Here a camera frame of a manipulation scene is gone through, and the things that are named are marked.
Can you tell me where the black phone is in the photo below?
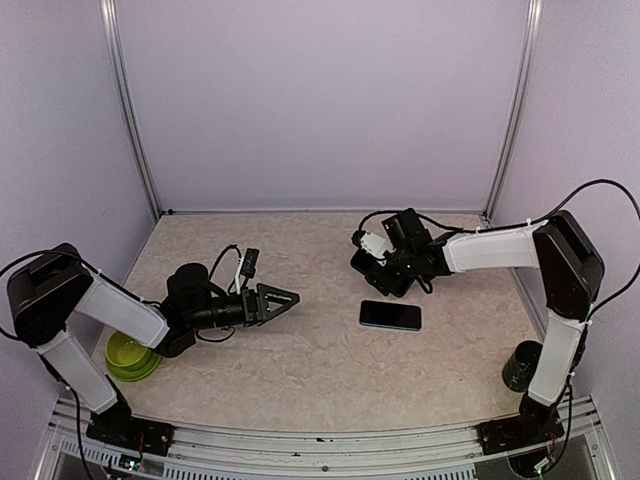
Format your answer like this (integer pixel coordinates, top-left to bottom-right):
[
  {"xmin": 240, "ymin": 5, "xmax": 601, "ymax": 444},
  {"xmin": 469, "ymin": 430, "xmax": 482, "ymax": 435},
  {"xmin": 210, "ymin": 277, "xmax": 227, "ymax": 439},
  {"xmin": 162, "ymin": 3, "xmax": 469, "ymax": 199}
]
[{"xmin": 359, "ymin": 300, "xmax": 422, "ymax": 331}]

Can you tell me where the right aluminium frame post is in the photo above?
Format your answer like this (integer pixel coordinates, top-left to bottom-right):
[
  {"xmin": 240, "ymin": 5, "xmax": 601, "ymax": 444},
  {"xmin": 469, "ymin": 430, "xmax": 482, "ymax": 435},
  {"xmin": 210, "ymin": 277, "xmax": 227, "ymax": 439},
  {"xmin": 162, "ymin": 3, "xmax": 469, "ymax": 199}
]
[{"xmin": 483, "ymin": 0, "xmax": 543, "ymax": 222}]

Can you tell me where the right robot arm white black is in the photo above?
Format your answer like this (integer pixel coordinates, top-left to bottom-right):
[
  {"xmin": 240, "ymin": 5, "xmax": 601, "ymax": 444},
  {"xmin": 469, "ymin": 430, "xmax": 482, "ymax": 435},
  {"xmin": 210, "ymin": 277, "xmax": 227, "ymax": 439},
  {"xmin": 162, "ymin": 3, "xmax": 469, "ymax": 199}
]
[{"xmin": 352, "ymin": 208, "xmax": 605, "ymax": 444}]

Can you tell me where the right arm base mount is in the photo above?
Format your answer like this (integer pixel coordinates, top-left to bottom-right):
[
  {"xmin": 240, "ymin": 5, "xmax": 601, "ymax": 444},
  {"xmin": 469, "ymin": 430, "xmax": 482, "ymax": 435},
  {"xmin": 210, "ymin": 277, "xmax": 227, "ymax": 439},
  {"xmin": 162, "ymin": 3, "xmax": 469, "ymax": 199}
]
[{"xmin": 476, "ymin": 394, "xmax": 565, "ymax": 455}]

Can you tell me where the aluminium front rail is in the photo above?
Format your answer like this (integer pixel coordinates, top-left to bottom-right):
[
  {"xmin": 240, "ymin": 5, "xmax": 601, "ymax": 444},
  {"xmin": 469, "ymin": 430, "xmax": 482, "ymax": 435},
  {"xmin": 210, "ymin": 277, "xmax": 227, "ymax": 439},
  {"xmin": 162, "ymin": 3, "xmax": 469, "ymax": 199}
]
[{"xmin": 33, "ymin": 397, "xmax": 619, "ymax": 479}]

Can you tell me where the left aluminium frame post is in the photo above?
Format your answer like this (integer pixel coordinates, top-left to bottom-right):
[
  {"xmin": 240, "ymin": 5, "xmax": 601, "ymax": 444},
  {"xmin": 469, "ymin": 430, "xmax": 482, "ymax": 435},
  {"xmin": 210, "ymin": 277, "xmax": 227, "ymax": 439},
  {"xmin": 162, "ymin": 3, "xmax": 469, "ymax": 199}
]
[{"xmin": 100, "ymin": 0, "xmax": 163, "ymax": 221}]

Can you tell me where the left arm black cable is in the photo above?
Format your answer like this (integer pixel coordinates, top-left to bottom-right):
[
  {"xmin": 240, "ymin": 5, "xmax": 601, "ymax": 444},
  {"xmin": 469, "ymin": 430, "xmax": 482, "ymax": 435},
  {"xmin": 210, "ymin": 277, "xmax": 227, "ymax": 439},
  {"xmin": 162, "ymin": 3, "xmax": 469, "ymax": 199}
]
[{"xmin": 0, "ymin": 249, "xmax": 86, "ymax": 341}]

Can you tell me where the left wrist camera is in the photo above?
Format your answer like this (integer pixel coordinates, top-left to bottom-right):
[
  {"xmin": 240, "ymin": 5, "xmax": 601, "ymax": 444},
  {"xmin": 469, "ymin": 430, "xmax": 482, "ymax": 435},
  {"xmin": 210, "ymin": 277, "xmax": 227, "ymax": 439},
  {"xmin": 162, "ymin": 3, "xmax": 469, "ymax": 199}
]
[{"xmin": 228, "ymin": 248, "xmax": 260, "ymax": 294}]

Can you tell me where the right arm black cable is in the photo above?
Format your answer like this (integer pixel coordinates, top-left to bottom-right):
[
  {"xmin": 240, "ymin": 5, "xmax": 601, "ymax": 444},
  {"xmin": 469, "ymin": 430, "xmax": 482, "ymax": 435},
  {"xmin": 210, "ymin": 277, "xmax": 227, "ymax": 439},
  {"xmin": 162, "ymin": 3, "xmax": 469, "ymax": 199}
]
[{"xmin": 357, "ymin": 178, "xmax": 640, "ymax": 321}]

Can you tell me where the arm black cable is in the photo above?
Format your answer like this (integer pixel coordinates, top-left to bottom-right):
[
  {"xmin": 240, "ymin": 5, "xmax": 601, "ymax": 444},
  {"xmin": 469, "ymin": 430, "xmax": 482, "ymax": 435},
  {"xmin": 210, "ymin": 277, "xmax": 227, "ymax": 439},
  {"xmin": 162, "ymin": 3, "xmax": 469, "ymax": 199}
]
[
  {"xmin": 357, "ymin": 178, "xmax": 640, "ymax": 321},
  {"xmin": 0, "ymin": 249, "xmax": 86, "ymax": 341}
]

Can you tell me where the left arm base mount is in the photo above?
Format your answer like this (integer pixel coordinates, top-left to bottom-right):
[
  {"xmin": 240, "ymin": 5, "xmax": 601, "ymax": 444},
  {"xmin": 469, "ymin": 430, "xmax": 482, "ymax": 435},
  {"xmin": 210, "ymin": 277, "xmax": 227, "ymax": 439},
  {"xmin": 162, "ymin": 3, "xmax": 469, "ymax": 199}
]
[{"xmin": 86, "ymin": 396, "xmax": 175, "ymax": 457}]

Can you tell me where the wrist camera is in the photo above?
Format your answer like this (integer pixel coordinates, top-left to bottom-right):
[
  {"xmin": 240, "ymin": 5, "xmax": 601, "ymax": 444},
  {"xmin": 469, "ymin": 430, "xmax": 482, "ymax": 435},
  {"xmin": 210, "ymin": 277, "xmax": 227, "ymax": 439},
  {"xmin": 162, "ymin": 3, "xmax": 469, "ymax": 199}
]
[
  {"xmin": 351, "ymin": 230, "xmax": 394, "ymax": 264},
  {"xmin": 228, "ymin": 248, "xmax": 260, "ymax": 294}
]

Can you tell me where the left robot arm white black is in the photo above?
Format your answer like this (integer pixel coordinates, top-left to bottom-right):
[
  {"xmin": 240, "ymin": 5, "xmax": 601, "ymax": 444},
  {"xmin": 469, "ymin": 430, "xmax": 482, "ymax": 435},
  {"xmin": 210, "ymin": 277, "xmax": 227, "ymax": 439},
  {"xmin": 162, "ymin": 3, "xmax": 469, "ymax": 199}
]
[{"xmin": 1, "ymin": 243, "xmax": 300, "ymax": 445}]

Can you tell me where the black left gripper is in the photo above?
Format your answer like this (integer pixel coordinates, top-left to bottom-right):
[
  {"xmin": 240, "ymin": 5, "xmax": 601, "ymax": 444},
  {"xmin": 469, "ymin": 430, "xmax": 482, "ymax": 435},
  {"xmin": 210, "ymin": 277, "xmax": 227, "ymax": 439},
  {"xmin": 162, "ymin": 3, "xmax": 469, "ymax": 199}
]
[{"xmin": 187, "ymin": 283, "xmax": 300, "ymax": 330}]

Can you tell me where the dark green cup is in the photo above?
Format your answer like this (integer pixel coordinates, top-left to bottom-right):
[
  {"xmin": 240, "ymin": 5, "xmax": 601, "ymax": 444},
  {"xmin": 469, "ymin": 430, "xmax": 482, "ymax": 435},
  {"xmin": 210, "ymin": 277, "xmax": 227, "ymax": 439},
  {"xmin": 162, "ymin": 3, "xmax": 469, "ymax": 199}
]
[{"xmin": 501, "ymin": 340, "xmax": 542, "ymax": 393}]

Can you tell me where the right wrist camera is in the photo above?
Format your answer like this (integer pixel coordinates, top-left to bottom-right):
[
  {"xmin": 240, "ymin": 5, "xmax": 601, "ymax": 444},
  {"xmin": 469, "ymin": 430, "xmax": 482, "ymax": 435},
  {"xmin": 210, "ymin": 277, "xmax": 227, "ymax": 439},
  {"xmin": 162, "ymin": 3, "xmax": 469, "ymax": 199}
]
[{"xmin": 351, "ymin": 230, "xmax": 394, "ymax": 264}]

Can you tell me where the green bowl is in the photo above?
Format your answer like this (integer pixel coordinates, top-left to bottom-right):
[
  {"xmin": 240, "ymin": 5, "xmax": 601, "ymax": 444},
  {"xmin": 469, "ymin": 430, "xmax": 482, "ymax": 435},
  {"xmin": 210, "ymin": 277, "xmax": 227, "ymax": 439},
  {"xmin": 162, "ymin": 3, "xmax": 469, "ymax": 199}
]
[{"xmin": 105, "ymin": 332, "xmax": 152, "ymax": 371}]

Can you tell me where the aluminium frame post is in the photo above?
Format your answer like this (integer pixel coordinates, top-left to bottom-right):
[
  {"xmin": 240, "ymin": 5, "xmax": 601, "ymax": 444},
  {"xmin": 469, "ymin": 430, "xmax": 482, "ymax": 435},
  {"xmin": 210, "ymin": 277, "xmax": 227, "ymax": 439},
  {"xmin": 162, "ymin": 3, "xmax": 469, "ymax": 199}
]
[
  {"xmin": 483, "ymin": 0, "xmax": 543, "ymax": 222},
  {"xmin": 100, "ymin": 0, "xmax": 163, "ymax": 221}
]

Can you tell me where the green saucer plate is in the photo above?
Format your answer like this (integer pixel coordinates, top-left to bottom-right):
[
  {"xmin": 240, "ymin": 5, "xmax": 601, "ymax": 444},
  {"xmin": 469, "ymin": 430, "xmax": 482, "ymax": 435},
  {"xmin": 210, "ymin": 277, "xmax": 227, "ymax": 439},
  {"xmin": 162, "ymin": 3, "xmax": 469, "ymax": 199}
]
[{"xmin": 107, "ymin": 351, "xmax": 162, "ymax": 382}]

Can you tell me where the black phone case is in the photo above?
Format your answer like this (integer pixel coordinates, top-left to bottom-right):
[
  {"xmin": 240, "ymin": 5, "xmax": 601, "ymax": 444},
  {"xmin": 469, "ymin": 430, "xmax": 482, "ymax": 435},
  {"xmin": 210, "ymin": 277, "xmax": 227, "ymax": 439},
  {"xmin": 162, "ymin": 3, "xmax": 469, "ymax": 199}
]
[{"xmin": 350, "ymin": 249, "xmax": 385, "ymax": 276}]

